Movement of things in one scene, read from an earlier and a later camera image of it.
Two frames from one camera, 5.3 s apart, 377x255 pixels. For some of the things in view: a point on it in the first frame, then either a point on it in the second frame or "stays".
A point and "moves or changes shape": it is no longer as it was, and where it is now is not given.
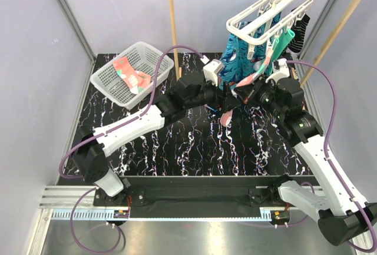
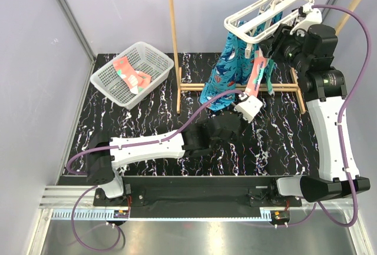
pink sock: (227, 116) moves or changes shape
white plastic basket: (143, 57) stays
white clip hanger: (271, 18) stays
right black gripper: (249, 93) to (280, 37)
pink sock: (136, 81) stays
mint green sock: (282, 44) moves or changes shape
